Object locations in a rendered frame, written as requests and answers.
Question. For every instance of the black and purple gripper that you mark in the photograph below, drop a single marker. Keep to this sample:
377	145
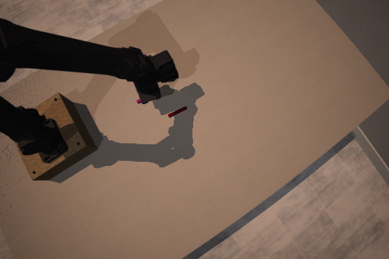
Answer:
144	96

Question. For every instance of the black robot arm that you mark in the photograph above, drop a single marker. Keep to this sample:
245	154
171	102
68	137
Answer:
28	48

